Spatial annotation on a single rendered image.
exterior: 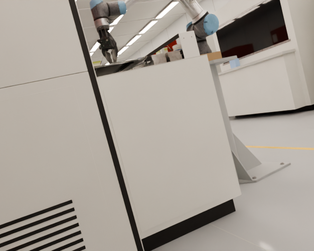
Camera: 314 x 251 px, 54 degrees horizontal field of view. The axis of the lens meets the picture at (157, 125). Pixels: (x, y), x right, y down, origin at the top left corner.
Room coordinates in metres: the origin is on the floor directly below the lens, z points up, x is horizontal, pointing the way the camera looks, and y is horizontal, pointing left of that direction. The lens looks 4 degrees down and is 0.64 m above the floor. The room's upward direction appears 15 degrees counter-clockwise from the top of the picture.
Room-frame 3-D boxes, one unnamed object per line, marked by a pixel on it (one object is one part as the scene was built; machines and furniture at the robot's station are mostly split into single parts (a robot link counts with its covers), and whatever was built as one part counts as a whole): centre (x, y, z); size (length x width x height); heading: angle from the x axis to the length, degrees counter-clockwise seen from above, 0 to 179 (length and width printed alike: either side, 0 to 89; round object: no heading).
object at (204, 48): (2.11, -0.41, 0.93); 0.15 x 0.15 x 0.10
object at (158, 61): (1.88, -0.04, 0.87); 0.36 x 0.08 x 0.03; 23
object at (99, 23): (1.72, 0.15, 1.14); 0.08 x 0.08 x 0.05
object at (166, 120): (1.88, 0.13, 0.41); 0.96 x 0.64 x 0.82; 23
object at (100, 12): (1.72, 0.15, 1.21); 0.09 x 0.08 x 0.11; 113
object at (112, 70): (1.76, 0.20, 0.90); 0.34 x 0.34 x 0.01; 23
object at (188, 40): (1.84, -0.16, 0.89); 0.55 x 0.09 x 0.14; 23
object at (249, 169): (2.16, -0.50, 0.41); 0.51 x 0.44 x 0.82; 120
